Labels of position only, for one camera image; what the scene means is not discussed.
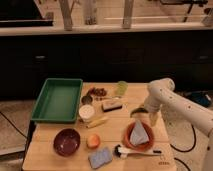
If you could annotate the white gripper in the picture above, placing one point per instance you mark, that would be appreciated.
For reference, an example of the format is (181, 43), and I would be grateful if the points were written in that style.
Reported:
(152, 105)

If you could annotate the green pepper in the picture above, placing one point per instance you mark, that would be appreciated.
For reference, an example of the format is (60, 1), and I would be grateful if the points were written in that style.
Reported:
(138, 110)

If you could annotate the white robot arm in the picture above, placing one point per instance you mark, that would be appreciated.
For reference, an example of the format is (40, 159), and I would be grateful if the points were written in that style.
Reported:
(162, 92)

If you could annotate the orange bowl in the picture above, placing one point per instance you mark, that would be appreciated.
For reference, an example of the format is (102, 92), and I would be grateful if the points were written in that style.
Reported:
(141, 147)

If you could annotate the purple bowl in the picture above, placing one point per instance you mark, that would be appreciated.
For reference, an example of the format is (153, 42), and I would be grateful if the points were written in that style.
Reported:
(66, 142)

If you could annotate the grey folded cloth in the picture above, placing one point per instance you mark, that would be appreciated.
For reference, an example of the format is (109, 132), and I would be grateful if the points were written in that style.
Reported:
(138, 135)

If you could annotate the brown block eraser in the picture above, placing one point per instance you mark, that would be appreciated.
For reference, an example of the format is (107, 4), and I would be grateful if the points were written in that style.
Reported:
(111, 105)

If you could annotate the light green cup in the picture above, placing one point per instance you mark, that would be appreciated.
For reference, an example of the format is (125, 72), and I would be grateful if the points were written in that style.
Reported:
(121, 88)

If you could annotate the wooden spoon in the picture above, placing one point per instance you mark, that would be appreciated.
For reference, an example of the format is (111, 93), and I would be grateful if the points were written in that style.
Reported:
(107, 98)

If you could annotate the white dish brush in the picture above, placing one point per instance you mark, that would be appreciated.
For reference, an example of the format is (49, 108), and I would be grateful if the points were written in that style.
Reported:
(123, 152)

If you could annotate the red grapes bunch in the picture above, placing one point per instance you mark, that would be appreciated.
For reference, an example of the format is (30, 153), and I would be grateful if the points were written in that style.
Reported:
(97, 92)

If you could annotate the orange fruit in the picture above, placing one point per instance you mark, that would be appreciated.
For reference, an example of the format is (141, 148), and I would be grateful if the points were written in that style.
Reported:
(93, 141)

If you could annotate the white cup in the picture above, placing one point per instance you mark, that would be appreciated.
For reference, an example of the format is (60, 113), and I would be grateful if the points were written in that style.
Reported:
(86, 112)

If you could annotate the small metal cup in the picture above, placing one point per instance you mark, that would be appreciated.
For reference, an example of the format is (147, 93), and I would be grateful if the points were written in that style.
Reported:
(86, 100)

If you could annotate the blue sponge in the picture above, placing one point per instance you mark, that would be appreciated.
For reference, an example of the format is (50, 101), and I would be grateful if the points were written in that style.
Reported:
(100, 158)

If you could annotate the green plastic tray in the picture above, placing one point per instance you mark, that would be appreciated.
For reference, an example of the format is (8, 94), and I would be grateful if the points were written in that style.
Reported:
(58, 101)

